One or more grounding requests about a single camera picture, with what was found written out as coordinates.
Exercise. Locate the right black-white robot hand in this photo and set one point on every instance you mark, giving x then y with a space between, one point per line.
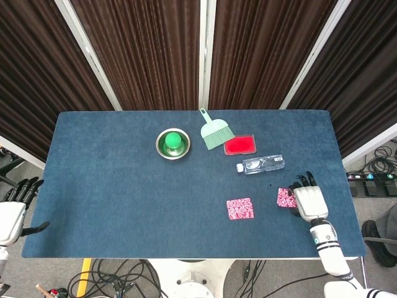
311 203

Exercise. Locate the left black-white robot hand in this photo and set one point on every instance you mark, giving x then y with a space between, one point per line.
10 222

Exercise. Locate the pink patterned block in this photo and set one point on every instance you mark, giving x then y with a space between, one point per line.
284 200
240 208

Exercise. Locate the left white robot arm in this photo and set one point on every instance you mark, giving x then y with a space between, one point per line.
3 257

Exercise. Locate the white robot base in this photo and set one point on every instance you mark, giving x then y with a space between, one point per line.
189 276

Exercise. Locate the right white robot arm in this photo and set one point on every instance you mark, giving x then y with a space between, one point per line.
332 254

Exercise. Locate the black office chair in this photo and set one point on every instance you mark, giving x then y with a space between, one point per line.
9 169

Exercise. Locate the clear plastic water bottle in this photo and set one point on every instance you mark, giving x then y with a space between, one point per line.
263 164

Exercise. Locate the wooden stick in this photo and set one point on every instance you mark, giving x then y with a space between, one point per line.
41 290

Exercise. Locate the grey trouser leg of bystander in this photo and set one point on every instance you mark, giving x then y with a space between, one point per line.
389 217

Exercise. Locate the black shoe of bystander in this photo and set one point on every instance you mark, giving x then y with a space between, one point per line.
376 248

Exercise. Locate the red pad in clear case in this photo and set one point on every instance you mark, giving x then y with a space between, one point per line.
239 145

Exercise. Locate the blue felt table mat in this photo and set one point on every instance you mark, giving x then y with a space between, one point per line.
124 201

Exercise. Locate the mint green hand brush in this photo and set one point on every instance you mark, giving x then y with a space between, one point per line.
215 132

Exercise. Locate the brown pleated screen panel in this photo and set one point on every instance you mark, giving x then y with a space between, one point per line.
366 77
263 56
37 77
145 56

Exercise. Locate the green round plastic toy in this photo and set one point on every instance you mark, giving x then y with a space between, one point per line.
172 140

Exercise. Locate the stainless steel bowl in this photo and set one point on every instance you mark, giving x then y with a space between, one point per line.
161 152

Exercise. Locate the white screen frame rail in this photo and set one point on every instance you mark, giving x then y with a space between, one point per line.
21 152
369 146

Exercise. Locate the white screen frame post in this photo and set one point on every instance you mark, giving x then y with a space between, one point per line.
316 56
90 56
207 56

